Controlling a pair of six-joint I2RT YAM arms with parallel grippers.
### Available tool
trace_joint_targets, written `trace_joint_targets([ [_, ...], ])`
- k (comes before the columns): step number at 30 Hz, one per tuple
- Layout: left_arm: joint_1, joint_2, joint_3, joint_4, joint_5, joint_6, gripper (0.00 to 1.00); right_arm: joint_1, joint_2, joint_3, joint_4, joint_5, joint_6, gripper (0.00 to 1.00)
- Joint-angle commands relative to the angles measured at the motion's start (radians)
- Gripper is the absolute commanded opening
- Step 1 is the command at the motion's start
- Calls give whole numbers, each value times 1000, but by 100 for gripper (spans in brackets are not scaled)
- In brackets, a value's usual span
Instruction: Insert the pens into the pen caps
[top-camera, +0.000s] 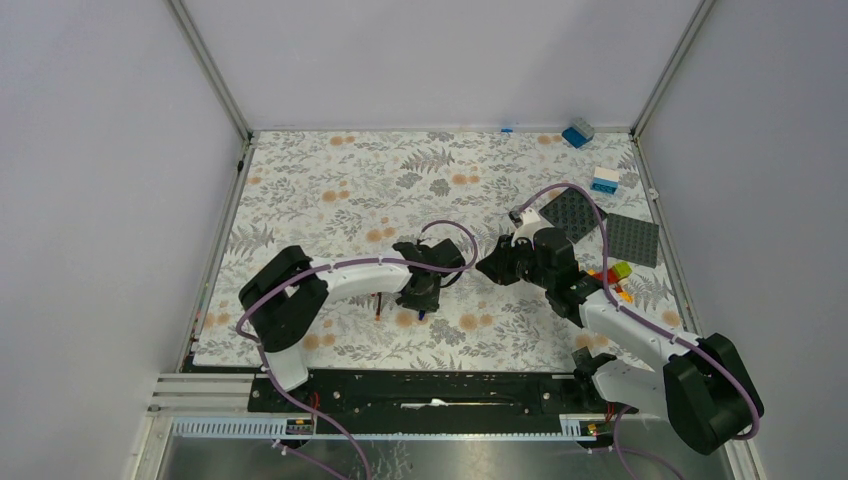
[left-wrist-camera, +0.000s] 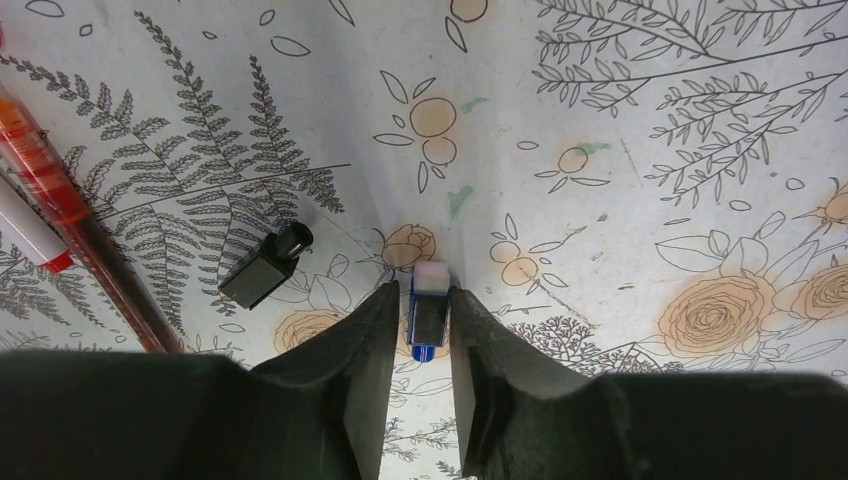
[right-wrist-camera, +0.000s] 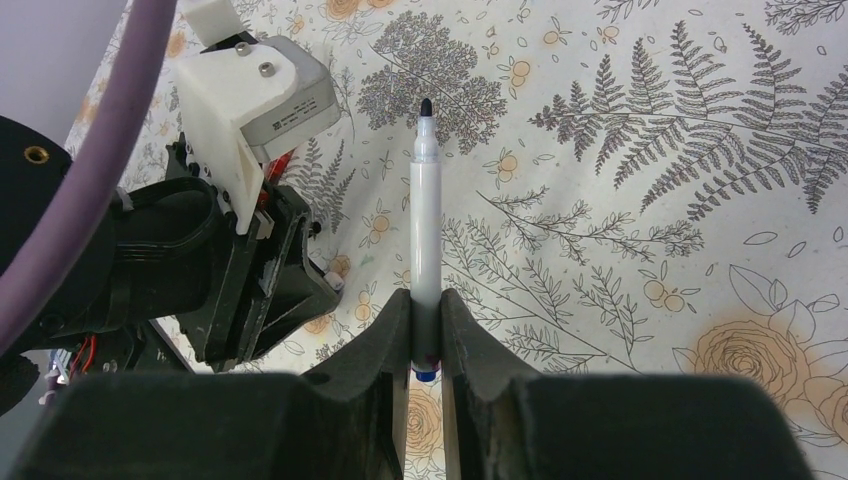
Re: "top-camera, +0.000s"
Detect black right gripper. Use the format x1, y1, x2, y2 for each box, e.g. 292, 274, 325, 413
475, 232, 554, 290

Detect colourful lego brick pile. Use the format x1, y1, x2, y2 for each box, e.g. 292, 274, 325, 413
588, 262, 634, 303

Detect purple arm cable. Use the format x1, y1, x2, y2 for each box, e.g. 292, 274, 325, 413
516, 182, 763, 480
235, 220, 480, 480

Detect white blue lego brick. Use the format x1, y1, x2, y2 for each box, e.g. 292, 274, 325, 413
590, 167, 620, 195

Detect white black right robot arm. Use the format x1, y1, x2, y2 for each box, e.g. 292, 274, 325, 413
476, 227, 764, 455

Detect blue grey lego brick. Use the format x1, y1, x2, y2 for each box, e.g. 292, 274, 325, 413
562, 117, 596, 149

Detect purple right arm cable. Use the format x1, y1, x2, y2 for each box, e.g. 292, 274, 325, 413
516, 182, 763, 480

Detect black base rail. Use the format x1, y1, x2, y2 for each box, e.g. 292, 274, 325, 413
247, 369, 622, 437

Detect grey lego baseplate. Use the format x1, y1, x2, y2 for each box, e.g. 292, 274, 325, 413
606, 213, 660, 268

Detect floral table mat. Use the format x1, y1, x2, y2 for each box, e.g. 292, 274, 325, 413
193, 131, 652, 372

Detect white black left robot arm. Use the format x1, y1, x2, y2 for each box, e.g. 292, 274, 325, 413
238, 239, 467, 411

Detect dark green lego baseplate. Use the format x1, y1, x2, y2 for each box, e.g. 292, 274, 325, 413
540, 188, 607, 244

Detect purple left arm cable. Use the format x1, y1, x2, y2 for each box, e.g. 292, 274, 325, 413
235, 220, 480, 480

